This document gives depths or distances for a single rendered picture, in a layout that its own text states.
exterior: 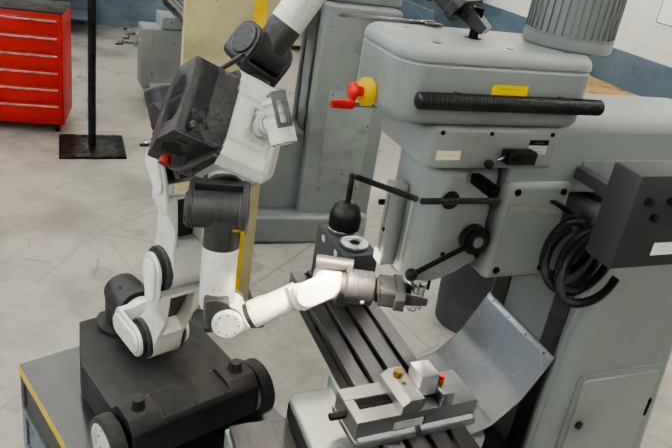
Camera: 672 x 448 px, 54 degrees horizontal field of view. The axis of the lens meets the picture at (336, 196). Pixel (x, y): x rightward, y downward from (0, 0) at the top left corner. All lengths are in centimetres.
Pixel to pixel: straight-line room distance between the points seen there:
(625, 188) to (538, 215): 28
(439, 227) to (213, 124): 58
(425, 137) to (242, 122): 48
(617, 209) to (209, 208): 88
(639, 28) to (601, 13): 548
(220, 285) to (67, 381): 115
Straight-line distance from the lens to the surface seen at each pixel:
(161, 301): 214
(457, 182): 149
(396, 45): 134
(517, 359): 196
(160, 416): 223
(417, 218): 152
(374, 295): 169
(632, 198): 142
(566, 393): 196
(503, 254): 163
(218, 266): 162
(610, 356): 198
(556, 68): 148
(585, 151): 165
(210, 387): 234
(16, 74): 597
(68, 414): 255
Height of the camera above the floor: 212
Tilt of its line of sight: 24 degrees down
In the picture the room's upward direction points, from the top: 9 degrees clockwise
